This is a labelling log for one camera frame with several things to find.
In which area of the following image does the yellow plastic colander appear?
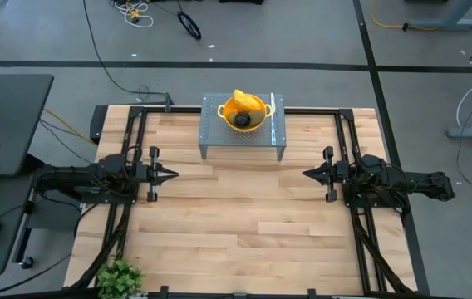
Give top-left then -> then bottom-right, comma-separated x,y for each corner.
217,93 -> 273,133

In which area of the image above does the black hanging cable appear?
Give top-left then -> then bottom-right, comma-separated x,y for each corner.
81,0 -> 175,100

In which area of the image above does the dark grey desk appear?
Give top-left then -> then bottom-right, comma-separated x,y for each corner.
0,73 -> 55,277

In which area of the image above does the yellow corn cob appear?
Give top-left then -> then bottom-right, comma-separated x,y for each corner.
232,89 -> 263,113

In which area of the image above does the green plant in white pot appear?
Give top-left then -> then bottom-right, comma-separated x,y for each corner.
96,257 -> 148,299

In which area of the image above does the black aluminium table frame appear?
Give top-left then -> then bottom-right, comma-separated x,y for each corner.
69,105 -> 431,299

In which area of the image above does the black round fruit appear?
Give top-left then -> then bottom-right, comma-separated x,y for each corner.
234,111 -> 252,128

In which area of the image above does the yellow floor cable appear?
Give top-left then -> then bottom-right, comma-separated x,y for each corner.
370,0 -> 472,50

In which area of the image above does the white cable with yellow plug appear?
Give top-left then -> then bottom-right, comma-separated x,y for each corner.
110,0 -> 155,29

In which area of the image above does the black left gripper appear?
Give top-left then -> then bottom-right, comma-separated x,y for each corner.
146,145 -> 180,203

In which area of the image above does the black ring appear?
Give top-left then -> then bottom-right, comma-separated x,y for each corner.
176,10 -> 203,42

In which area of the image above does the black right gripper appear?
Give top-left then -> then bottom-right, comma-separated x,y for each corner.
302,145 -> 350,203

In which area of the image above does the grey perforated metal stand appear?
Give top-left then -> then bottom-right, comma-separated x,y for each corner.
198,92 -> 288,162

